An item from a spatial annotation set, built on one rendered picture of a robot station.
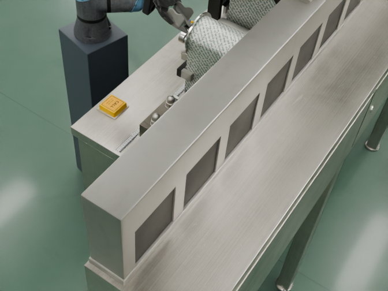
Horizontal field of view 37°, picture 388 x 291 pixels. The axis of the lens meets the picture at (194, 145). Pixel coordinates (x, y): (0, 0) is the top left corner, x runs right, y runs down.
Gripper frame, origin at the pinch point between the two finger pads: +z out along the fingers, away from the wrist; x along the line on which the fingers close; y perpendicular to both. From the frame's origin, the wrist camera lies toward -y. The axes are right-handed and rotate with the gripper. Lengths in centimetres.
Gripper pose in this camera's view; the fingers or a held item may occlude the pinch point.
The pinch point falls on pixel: (185, 28)
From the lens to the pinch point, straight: 186.2
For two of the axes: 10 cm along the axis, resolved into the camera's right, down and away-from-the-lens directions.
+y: 5.8, -2.0, -7.9
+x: 5.6, -6.0, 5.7
